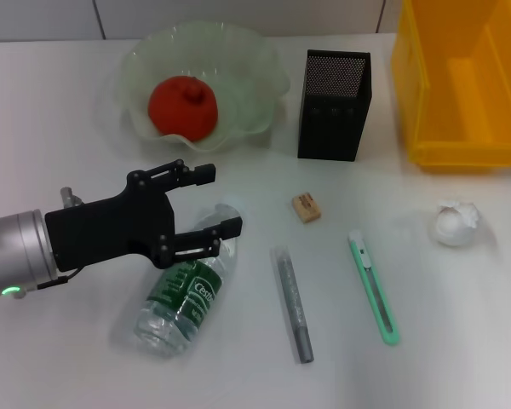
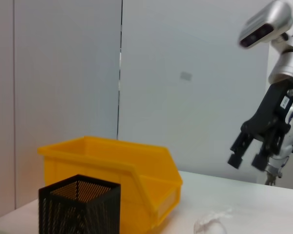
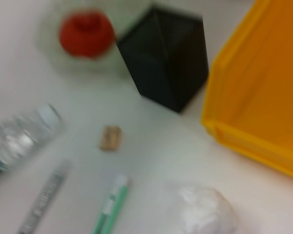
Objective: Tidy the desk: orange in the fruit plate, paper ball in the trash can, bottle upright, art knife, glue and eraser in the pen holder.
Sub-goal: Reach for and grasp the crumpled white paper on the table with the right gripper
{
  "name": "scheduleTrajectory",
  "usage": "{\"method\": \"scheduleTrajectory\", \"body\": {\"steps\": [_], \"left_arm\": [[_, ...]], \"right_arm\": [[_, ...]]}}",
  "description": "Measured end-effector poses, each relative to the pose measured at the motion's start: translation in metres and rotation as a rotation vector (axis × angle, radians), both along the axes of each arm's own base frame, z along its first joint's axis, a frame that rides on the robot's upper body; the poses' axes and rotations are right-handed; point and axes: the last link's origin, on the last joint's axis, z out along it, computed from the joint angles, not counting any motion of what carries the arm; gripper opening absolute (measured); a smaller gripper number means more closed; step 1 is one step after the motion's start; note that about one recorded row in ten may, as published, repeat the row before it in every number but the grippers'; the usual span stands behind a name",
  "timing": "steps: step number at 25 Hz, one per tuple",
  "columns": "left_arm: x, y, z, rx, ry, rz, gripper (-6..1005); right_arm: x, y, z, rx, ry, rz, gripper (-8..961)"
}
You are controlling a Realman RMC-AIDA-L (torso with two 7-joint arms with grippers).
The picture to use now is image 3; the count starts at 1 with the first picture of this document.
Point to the tan eraser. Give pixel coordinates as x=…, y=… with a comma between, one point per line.
x=110, y=137

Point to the green utility knife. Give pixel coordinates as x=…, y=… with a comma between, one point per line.
x=112, y=207

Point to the red-orange fruit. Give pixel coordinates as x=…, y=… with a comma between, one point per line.
x=85, y=34

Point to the white paper ball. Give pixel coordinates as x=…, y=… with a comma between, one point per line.
x=202, y=212

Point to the grey pen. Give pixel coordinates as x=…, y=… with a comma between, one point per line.
x=46, y=192

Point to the clear green-label water bottle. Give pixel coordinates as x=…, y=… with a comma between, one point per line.
x=19, y=139

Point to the black mesh pen holder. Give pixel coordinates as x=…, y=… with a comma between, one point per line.
x=166, y=68

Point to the green glass fruit plate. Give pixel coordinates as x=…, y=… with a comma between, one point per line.
x=51, y=48

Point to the yellow plastic bin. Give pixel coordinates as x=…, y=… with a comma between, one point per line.
x=258, y=85

